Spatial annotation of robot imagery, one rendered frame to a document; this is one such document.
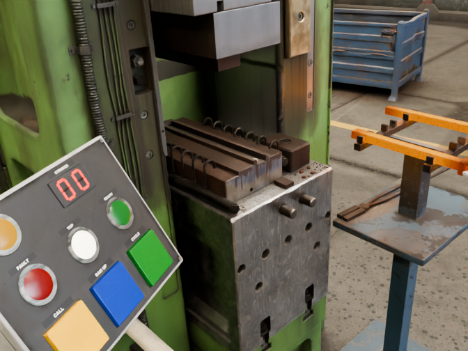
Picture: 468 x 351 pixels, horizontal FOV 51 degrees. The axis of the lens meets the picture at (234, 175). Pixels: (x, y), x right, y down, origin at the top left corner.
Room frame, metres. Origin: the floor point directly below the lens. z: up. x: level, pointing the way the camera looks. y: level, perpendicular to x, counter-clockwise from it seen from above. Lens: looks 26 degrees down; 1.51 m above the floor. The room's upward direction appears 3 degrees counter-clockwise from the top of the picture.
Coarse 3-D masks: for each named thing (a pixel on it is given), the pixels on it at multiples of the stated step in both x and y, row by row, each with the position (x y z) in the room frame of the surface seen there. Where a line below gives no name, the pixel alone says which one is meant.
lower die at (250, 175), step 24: (168, 120) 1.44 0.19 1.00; (192, 120) 1.45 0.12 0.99; (168, 144) 1.29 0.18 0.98; (192, 144) 1.26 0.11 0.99; (240, 144) 1.22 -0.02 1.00; (168, 168) 1.22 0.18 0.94; (216, 168) 1.12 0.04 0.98; (240, 168) 1.09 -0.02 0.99; (264, 168) 1.13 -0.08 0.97; (216, 192) 1.07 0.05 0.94; (240, 192) 1.07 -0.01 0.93
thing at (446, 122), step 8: (392, 112) 1.48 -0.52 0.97; (400, 112) 1.46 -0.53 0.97; (408, 112) 1.44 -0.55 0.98; (416, 112) 1.44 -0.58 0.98; (416, 120) 1.42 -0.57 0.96; (424, 120) 1.40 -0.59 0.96; (432, 120) 1.38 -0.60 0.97; (440, 120) 1.36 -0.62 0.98; (448, 120) 1.35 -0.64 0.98; (456, 120) 1.35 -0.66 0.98; (448, 128) 1.34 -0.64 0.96; (456, 128) 1.33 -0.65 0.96; (464, 128) 1.31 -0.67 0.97
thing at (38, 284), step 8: (32, 272) 0.56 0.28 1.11; (40, 272) 0.56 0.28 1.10; (24, 280) 0.54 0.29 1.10; (32, 280) 0.55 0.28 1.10; (40, 280) 0.56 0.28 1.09; (48, 280) 0.56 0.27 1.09; (24, 288) 0.53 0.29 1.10; (32, 288) 0.54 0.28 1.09; (40, 288) 0.55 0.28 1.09; (48, 288) 0.55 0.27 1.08; (32, 296) 0.53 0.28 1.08; (40, 296) 0.54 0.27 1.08; (48, 296) 0.55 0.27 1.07
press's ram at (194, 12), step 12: (156, 0) 1.10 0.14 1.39; (168, 0) 1.07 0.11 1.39; (180, 0) 1.04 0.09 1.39; (192, 0) 1.01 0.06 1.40; (204, 0) 1.03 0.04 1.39; (216, 0) 1.05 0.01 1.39; (228, 0) 1.07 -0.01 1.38; (240, 0) 1.09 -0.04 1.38; (252, 0) 1.12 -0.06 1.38; (264, 0) 1.14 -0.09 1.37; (276, 0) 1.17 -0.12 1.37; (168, 12) 1.07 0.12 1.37; (180, 12) 1.04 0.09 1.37; (192, 12) 1.01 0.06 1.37; (204, 12) 1.03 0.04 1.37; (216, 12) 1.05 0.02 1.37
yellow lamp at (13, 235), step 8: (0, 224) 0.58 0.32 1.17; (8, 224) 0.58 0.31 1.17; (0, 232) 0.57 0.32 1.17; (8, 232) 0.58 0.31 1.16; (16, 232) 0.58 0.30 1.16; (0, 240) 0.56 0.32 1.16; (8, 240) 0.57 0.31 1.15; (16, 240) 0.58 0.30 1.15; (0, 248) 0.55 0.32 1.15; (8, 248) 0.56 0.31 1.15
